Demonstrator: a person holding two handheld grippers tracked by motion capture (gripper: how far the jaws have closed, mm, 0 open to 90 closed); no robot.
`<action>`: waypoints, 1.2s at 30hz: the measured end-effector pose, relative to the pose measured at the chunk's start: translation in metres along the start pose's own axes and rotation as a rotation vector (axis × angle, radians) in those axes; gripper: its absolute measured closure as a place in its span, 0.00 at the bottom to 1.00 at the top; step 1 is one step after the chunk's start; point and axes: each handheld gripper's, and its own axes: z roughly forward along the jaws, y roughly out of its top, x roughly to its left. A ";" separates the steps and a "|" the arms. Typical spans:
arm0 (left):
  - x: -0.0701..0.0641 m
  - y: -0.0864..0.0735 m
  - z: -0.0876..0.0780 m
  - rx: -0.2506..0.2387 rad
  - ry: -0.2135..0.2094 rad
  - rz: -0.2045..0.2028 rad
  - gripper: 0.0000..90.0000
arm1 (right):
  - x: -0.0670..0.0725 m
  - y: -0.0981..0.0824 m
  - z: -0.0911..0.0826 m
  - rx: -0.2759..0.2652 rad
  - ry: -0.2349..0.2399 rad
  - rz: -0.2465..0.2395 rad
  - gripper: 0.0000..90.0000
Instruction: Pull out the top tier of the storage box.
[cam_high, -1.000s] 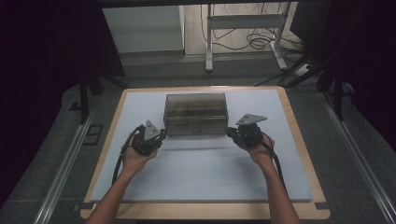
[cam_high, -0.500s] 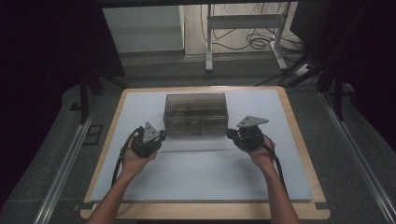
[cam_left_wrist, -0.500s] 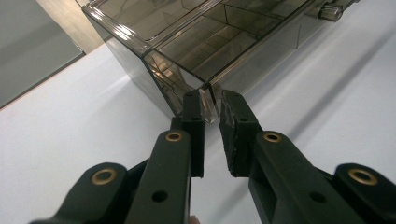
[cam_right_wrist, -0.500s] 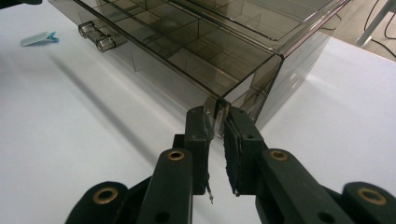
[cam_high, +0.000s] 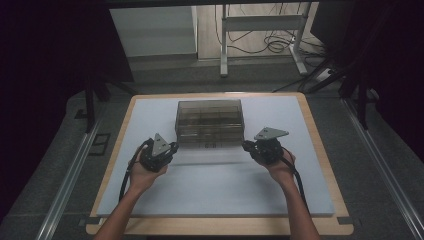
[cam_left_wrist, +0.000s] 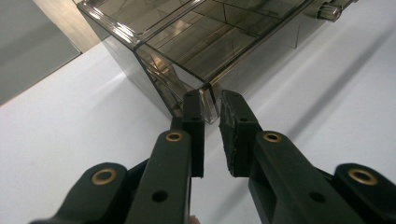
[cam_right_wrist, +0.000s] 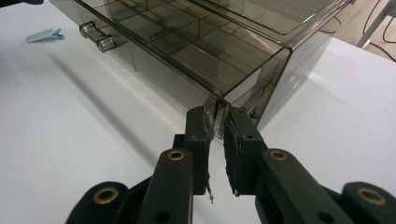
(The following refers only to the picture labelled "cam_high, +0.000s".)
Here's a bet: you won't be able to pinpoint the white desk frame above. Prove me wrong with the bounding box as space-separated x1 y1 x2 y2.
219 2 313 78

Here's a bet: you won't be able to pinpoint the dark curtain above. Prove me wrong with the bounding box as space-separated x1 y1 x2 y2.
0 0 134 221
310 0 424 164

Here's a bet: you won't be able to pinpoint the black metal stand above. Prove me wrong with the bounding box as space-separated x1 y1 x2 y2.
83 74 138 134
273 58 373 130

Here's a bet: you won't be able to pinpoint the person's left hand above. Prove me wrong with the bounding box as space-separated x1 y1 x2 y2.
128 150 170 195

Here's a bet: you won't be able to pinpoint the transparent brown drawer box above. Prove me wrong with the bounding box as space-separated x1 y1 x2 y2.
174 99 246 148

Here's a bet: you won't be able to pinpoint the person's right hand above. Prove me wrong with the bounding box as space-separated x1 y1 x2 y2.
262 147 298 186

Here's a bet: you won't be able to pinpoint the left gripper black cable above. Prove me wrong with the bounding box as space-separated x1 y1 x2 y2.
118 139 152 202

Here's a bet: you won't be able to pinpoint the white cabinet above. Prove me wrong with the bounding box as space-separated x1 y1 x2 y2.
109 5 199 58

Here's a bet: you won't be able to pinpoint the wooden table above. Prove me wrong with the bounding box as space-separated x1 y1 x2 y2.
85 91 355 236

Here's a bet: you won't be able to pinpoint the black floor cables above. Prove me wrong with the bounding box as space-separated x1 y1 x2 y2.
214 3 327 68

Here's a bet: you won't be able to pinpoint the white power strip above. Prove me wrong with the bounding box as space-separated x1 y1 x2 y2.
315 67 335 83

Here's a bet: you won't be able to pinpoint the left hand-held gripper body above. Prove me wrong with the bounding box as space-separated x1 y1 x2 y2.
139 132 177 173

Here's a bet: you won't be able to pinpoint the aluminium rail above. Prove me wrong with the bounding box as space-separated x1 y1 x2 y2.
35 120 102 240
342 98 424 240

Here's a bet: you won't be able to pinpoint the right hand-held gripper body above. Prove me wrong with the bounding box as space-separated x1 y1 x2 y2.
248 126 290 166

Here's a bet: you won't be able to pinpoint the white foam mat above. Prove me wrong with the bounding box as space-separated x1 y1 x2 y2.
96 95 335 218

